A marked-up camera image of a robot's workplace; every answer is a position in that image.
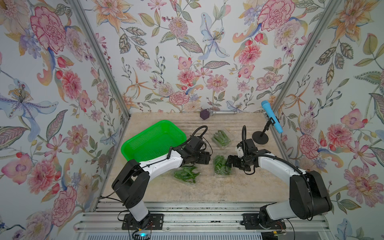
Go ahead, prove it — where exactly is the clear pepper clamshell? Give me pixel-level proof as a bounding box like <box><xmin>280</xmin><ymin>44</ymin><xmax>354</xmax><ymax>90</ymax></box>
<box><xmin>172</xmin><ymin>166</ymin><xmax>201</xmax><ymax>186</ymax></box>
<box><xmin>214</xmin><ymin>155</ymin><xmax>232</xmax><ymax>176</ymax></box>
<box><xmin>212</xmin><ymin>129</ymin><xmax>234</xmax><ymax>149</ymax></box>

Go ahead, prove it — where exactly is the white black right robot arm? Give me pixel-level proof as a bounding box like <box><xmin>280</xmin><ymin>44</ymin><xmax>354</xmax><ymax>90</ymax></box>
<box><xmin>226</xmin><ymin>139</ymin><xmax>333</xmax><ymax>228</ymax></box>

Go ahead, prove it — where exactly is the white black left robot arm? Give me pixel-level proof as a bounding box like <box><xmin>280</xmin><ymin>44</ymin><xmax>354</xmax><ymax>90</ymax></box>
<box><xmin>112</xmin><ymin>136</ymin><xmax>212</xmax><ymax>225</ymax></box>

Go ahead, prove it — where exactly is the black microphone stand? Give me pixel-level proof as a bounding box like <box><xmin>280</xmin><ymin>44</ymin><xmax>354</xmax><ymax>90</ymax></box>
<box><xmin>252</xmin><ymin>118</ymin><xmax>275</xmax><ymax>145</ymax></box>

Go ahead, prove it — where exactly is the purple foam microphone cube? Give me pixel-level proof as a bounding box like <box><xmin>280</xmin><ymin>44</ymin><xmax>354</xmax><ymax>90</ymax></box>
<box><xmin>200</xmin><ymin>109</ymin><xmax>210</xmax><ymax>120</ymax></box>

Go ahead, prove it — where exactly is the green plastic basket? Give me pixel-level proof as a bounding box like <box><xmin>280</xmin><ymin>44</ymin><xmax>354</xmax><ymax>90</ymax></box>
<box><xmin>121</xmin><ymin>120</ymin><xmax>187</xmax><ymax>163</ymax></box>

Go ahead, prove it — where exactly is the blue microphone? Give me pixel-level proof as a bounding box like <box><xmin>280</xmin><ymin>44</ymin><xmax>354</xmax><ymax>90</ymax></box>
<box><xmin>262</xmin><ymin>101</ymin><xmax>283</xmax><ymax>134</ymax></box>

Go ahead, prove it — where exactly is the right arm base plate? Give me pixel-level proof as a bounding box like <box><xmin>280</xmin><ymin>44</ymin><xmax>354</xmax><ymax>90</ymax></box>
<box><xmin>240</xmin><ymin>213</ymin><xmax>287</xmax><ymax>231</ymax></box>

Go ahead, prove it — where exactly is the aluminium rail frame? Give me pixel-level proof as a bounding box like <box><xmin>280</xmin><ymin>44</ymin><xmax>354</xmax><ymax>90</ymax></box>
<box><xmin>73</xmin><ymin>200</ymin><xmax>334</xmax><ymax>240</ymax></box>

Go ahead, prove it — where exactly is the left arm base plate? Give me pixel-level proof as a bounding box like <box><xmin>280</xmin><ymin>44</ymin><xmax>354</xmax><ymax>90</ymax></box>
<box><xmin>122</xmin><ymin>213</ymin><xmax>164</xmax><ymax>231</ymax></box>

